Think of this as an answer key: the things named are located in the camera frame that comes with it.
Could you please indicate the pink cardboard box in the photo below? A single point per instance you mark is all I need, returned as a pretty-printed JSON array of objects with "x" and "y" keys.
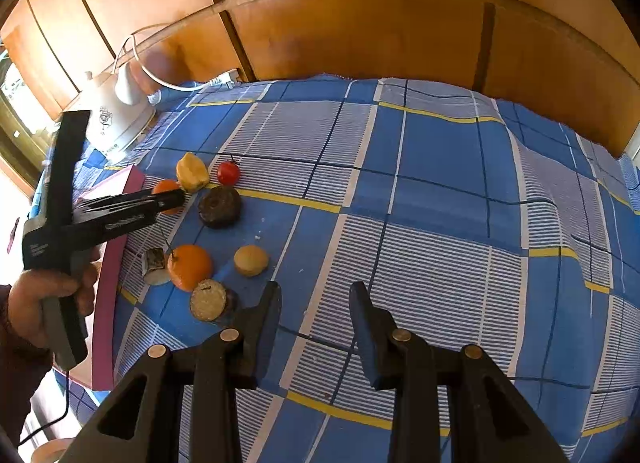
[{"x": 107, "y": 293}]

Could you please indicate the dark round fruit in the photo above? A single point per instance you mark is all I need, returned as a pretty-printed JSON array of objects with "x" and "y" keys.
[{"x": 220, "y": 205}]

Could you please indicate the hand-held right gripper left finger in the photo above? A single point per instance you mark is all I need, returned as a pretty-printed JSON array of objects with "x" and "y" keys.
[{"x": 262, "y": 333}]

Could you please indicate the red tomato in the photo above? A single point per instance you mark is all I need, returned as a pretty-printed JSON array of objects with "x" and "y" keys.
[{"x": 228, "y": 173}]

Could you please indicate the blue plaid bed sheet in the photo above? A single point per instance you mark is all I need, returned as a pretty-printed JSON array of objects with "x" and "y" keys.
[{"x": 450, "y": 243}]

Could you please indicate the short sugarcane piece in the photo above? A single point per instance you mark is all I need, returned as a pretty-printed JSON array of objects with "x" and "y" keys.
[{"x": 155, "y": 267}]

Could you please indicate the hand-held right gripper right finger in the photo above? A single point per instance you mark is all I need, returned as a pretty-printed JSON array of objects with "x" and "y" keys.
[{"x": 365, "y": 338}]

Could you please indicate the silver kettle base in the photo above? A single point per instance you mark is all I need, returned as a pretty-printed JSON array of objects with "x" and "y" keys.
[{"x": 120, "y": 152}]

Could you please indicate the person's left forearm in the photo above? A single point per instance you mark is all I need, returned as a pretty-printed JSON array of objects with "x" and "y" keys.
[{"x": 20, "y": 378}]

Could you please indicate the beige round object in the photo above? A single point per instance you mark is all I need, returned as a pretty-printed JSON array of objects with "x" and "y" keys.
[{"x": 47, "y": 452}]

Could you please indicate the tan round fruit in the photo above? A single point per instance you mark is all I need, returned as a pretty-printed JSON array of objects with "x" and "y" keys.
[{"x": 251, "y": 260}]

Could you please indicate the white ceramic electric kettle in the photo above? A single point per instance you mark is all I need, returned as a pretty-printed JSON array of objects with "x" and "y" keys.
[{"x": 115, "y": 118}]

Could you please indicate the yellow star fruit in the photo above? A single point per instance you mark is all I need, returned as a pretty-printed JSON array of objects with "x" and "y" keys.
[{"x": 191, "y": 173}]

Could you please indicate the dark thick sugarcane piece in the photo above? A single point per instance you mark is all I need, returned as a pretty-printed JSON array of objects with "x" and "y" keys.
[{"x": 207, "y": 300}]

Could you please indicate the wooden glass door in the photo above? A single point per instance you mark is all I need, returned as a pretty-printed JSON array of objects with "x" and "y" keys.
[{"x": 15, "y": 138}]

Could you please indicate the large orange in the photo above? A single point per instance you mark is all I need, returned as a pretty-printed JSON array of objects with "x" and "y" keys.
[{"x": 190, "y": 265}]

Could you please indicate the person's left hand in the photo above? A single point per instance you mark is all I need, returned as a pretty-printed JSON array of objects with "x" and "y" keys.
[{"x": 27, "y": 303}]

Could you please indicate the small tangerine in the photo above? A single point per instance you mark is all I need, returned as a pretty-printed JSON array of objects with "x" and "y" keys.
[{"x": 164, "y": 186}]

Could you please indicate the wooden wardrobe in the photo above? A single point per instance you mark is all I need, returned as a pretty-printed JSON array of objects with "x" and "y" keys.
[{"x": 350, "y": 33}]

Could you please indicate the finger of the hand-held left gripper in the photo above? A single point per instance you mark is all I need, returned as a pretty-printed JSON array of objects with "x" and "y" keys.
[{"x": 167, "y": 200}]

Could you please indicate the white power plug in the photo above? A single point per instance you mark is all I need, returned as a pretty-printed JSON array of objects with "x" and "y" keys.
[{"x": 227, "y": 77}]

